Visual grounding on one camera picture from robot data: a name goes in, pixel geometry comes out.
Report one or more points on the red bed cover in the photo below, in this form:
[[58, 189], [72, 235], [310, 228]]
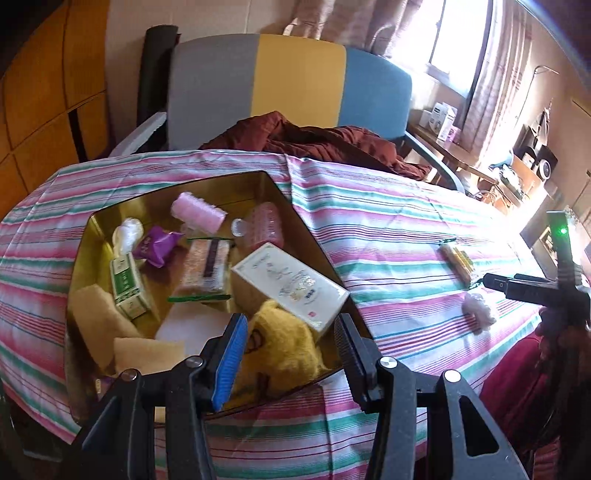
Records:
[[517, 394]]

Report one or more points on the pink hair roller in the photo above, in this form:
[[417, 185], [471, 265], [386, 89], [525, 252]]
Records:
[[197, 214], [261, 226]]

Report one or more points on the striped tablecloth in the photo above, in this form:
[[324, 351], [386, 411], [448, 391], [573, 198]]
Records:
[[380, 231]]

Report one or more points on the wooden side table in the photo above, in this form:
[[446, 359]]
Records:
[[459, 159]]

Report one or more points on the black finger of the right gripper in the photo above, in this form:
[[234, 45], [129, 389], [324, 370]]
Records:
[[531, 290]]

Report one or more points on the yellow Weidan cracker pack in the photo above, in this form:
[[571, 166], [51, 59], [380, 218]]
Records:
[[461, 263]]

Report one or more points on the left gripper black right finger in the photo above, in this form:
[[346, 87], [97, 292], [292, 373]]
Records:
[[463, 439]]

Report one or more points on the white plastic ball bundle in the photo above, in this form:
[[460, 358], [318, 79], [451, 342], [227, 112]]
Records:
[[126, 236]]

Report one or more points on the white product boxes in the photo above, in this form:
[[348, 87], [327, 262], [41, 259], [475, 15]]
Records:
[[440, 121]]

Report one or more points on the large cracker pack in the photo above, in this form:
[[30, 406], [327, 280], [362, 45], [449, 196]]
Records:
[[203, 272]]

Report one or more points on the yellow sponge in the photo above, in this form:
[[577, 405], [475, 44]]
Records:
[[99, 323]]

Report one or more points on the green tea box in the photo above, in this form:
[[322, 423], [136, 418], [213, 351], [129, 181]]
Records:
[[128, 291]]

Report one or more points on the wooden wardrobe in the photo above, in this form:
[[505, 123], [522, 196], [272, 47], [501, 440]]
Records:
[[54, 109]]

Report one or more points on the white sponge block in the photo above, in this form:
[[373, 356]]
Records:
[[193, 324]]

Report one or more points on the cream cardboard box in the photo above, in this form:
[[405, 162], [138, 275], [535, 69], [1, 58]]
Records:
[[270, 273]]

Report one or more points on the rust red jacket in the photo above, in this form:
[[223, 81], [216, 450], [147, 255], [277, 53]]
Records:
[[350, 145]]

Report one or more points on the black rolled mat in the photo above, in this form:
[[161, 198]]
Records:
[[159, 42]]

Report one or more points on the yellow knit cloth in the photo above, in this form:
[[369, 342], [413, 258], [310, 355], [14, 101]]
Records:
[[280, 355]]

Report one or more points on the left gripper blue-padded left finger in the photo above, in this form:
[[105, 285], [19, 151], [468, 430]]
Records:
[[118, 440]]

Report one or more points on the pink window curtain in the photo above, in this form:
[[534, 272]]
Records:
[[370, 25]]

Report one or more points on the clear plastic bag bundle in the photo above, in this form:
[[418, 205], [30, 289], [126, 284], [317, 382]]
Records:
[[482, 309]]

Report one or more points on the grey yellow blue chair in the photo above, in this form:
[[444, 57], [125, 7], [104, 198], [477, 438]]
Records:
[[215, 81]]

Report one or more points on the gold metal tin box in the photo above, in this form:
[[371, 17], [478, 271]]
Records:
[[235, 193]]

